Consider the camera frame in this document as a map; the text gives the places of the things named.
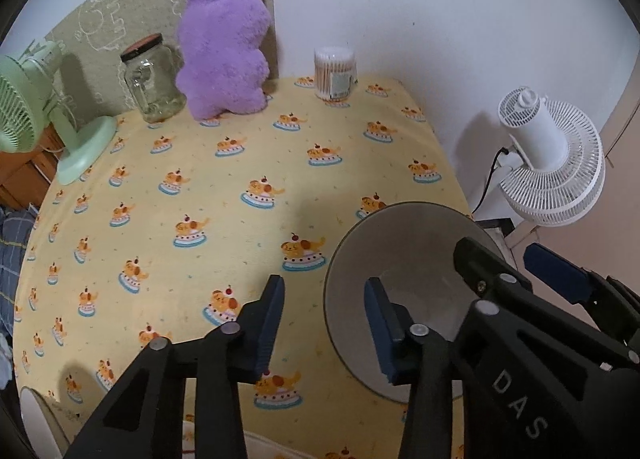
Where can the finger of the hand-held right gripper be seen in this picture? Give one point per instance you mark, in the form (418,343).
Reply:
(485,269)
(555,269)

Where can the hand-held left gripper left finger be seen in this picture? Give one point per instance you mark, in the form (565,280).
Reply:
(270,329)

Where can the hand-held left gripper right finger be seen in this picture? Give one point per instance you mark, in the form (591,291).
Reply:
(382,334)

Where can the leaf pattern ceramic bowl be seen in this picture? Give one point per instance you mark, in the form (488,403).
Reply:
(40,424)
(415,249)

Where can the white fan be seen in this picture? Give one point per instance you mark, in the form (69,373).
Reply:
(550,189)

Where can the scalloped floral plate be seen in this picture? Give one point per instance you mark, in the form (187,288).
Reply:
(270,449)

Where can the yellow printed tablecloth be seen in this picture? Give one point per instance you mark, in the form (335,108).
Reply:
(200,164)

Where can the cotton swab container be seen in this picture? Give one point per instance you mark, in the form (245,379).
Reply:
(332,74)

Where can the glass jar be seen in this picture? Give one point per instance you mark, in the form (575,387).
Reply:
(152,89)

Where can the blue plaid cloth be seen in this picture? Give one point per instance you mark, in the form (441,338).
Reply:
(10,249)

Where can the purple plush toy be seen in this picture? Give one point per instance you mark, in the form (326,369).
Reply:
(220,49)

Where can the wooden chair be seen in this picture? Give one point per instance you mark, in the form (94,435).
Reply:
(20,174)

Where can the green desk fan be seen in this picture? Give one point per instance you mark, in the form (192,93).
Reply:
(20,99)

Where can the beige embroidered cloth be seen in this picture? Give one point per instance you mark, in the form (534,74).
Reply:
(125,4)

